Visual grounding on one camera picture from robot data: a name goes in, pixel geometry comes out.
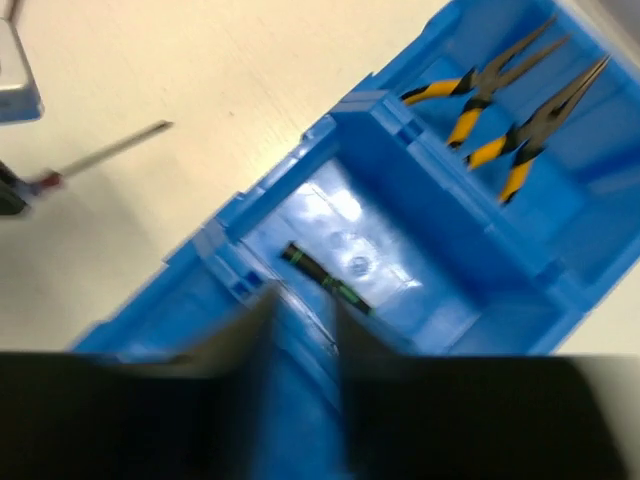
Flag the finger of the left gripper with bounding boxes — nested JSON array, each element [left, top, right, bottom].
[[0, 162, 30, 217]]

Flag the black green precision screwdriver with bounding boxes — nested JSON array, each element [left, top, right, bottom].
[[280, 242, 375, 316]]

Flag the blue plastic compartment bin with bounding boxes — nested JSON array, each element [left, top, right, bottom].
[[75, 1, 639, 479]]

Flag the blue handled screwdriver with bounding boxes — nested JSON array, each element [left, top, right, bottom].
[[29, 120, 174, 196]]

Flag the yellow needle-nose pliers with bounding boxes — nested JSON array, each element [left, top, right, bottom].
[[401, 15, 568, 150], [465, 55, 611, 205]]

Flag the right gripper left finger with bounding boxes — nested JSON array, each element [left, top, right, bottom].
[[119, 287, 281, 480]]

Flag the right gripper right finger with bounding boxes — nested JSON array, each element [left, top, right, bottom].
[[334, 300, 420, 479]]

